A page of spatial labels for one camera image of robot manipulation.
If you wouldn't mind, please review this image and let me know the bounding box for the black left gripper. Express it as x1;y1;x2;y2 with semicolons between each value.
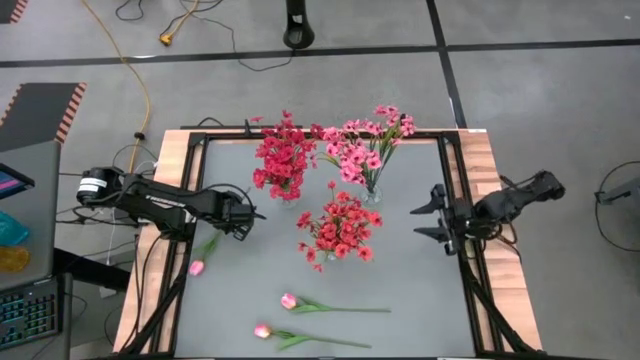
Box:
215;192;268;243

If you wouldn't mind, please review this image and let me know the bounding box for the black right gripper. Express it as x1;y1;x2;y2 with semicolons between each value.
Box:
409;183;476;256

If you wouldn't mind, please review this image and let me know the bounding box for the pink tulip with green stem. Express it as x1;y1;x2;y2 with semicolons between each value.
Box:
280;292;393;315
188;230;225;277
253;323;373;351

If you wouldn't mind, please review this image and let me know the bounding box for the short diamond-cut glass vase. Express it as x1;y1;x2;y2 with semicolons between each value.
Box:
360;184;384;207

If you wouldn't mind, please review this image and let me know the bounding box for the light wooden side board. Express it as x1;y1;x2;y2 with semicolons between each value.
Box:
113;128;204;354
457;128;545;352

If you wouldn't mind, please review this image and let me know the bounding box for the black angled bar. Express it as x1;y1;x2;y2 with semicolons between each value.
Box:
52;247;132;294

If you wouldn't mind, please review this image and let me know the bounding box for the grey stand leg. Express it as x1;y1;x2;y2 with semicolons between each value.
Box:
594;177;640;206

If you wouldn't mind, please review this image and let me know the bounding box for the black tower stand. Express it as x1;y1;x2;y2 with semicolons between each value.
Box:
282;0;316;50

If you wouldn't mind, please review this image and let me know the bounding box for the grey desk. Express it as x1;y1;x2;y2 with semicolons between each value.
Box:
0;139;62;291

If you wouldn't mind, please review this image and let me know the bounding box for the yellow plastic object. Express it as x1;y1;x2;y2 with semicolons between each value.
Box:
0;246;30;274

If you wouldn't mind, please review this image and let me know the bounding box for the teal plastic object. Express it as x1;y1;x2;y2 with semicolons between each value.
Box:
0;209;30;247

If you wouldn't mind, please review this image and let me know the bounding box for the backlit black keyboard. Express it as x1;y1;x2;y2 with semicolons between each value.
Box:
0;279;64;351

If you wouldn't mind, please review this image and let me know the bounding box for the tablet with lit screen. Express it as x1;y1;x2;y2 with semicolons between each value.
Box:
0;162;36;201

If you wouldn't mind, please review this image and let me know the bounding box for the large black striped-edge mat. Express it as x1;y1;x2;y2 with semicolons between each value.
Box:
0;82;88;154

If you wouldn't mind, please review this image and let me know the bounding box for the small black striped-edge mat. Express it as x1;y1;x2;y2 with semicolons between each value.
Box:
0;0;30;25

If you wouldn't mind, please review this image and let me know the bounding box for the black table frame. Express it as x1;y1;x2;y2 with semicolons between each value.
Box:
113;124;546;360

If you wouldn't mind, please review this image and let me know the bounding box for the long yellow extension cable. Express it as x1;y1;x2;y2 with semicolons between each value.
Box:
81;0;155;194

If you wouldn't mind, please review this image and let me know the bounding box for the black floor cable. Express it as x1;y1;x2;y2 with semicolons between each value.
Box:
114;0;294;73

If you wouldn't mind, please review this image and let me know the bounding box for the yellow cable with plug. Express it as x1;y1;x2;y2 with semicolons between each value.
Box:
158;0;201;47

